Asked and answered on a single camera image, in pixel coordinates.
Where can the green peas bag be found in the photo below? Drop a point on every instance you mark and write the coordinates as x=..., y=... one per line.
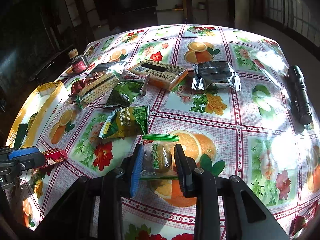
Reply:
x=126, y=122

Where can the pink label jar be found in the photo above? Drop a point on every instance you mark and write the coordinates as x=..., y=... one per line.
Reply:
x=79, y=64

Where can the white tray yellow rim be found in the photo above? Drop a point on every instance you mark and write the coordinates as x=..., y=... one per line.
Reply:
x=36, y=110

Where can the black flashlight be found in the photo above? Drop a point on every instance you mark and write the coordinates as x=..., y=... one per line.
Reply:
x=300, y=94

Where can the silver foil snack pack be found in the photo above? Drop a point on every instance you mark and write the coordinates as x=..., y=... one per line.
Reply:
x=215, y=75

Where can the dark green pouch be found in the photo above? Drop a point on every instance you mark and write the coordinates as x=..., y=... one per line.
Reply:
x=20, y=136

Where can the red white small packet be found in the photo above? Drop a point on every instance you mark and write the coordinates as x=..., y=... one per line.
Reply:
x=142, y=79

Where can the round cookie clear wrapper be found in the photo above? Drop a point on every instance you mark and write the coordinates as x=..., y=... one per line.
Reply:
x=157, y=157

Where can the green leafy snack bag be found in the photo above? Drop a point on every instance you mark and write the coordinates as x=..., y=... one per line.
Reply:
x=124, y=93

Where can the dark red foil wrapper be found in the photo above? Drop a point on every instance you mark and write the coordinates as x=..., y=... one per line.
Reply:
x=80, y=84

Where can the floral fruit tablecloth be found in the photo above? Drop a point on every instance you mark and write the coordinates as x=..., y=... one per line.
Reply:
x=254, y=131

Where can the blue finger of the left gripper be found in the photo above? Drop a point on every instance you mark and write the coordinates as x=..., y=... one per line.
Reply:
x=15, y=153

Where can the dark foil packet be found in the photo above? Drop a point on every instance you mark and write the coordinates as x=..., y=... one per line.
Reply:
x=115, y=67

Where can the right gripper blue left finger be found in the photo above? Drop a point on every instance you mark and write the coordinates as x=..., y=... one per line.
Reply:
x=135, y=169

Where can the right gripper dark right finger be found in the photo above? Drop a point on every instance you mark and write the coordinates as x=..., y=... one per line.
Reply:
x=185, y=166

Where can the green striped snack packet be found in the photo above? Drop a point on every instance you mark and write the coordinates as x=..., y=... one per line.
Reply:
x=31, y=120

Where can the orange biscuit pack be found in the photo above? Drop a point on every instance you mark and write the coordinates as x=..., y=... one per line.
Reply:
x=162, y=75

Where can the red gold snack packet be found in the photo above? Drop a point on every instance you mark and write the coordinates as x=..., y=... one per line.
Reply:
x=53, y=157

